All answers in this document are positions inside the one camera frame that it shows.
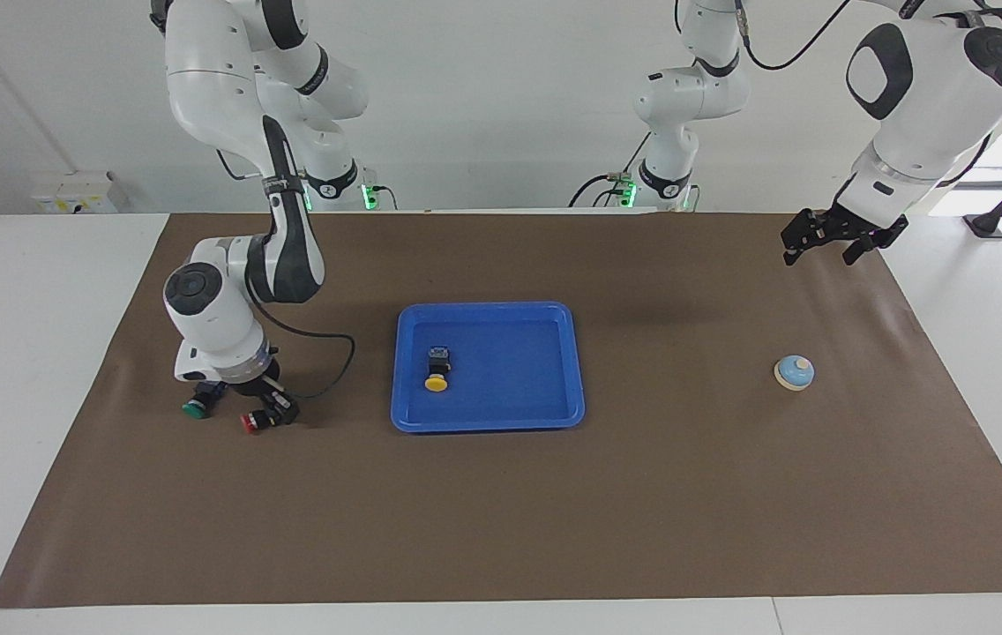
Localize red push button switch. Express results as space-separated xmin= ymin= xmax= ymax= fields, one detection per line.
xmin=241 ymin=406 xmax=292 ymax=436

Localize green push button switch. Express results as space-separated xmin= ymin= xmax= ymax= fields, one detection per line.
xmin=182 ymin=382 xmax=227 ymax=420

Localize blue service bell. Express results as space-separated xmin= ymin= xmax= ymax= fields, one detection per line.
xmin=773 ymin=355 xmax=815 ymax=392

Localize yellow push button switch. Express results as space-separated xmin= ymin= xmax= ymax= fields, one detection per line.
xmin=424 ymin=346 xmax=453 ymax=393

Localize blue plastic tray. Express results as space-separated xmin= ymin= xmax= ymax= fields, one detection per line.
xmin=390 ymin=302 xmax=587 ymax=434

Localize brown table mat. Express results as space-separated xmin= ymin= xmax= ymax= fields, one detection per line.
xmin=0 ymin=210 xmax=1002 ymax=609

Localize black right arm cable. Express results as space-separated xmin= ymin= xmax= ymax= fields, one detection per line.
xmin=217 ymin=150 xmax=357 ymax=400

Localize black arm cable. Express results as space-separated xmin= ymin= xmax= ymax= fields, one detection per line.
xmin=217 ymin=150 xmax=357 ymax=400
xmin=735 ymin=0 xmax=1002 ymax=188

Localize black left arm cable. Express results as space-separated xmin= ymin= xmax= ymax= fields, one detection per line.
xmin=735 ymin=0 xmax=1002 ymax=188

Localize white wall socket box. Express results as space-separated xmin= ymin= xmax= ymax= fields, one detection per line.
xmin=29 ymin=172 xmax=118 ymax=214

